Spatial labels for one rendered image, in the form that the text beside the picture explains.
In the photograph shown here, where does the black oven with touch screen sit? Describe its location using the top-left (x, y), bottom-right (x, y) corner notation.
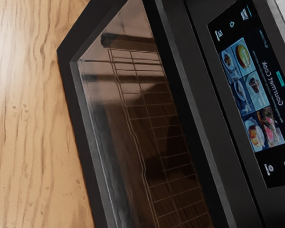
top-left (56, 0), bottom-right (285, 228)

